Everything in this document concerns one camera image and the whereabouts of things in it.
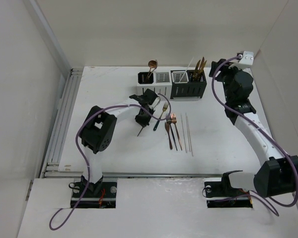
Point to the white utensil holder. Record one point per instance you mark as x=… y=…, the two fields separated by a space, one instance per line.
x=159 y=82

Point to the copper fork right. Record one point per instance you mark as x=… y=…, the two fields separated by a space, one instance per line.
x=174 y=121

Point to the gold fork dark handle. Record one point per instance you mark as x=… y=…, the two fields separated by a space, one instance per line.
x=164 y=109

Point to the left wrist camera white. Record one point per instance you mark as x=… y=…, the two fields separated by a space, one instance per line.
x=156 y=102

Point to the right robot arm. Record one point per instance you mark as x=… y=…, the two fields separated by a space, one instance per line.
x=278 y=173

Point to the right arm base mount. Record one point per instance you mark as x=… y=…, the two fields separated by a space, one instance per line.
x=220 y=194

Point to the front aluminium rail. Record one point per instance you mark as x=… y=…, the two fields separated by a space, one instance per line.
x=151 y=175

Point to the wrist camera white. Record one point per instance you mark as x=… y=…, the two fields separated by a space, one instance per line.
x=156 y=102
x=245 y=60

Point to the aluminium rail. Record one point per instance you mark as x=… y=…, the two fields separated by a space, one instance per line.
x=151 y=175
x=65 y=106

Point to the metal chopstick right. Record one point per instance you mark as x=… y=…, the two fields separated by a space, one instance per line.
x=189 y=135

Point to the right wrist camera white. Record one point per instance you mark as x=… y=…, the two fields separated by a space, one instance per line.
x=245 y=60

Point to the black fork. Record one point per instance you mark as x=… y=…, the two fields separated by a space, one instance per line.
x=171 y=132

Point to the black utensil holder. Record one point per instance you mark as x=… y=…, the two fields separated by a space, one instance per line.
x=187 y=87

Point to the aluminium rail left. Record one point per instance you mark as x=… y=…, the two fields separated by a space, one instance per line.
x=65 y=106

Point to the large copper spoon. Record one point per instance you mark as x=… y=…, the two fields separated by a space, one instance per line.
x=152 y=67

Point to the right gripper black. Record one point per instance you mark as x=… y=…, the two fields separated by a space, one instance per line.
x=224 y=69

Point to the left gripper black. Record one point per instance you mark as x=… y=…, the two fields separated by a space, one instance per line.
x=143 y=122

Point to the gold knife black handle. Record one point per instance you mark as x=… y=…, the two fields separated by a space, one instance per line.
x=202 y=70

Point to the copper knife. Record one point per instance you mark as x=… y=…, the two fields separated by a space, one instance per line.
x=200 y=69

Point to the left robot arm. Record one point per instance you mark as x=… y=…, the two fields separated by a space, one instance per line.
x=98 y=129

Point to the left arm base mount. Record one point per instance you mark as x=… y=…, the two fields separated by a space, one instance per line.
x=103 y=197

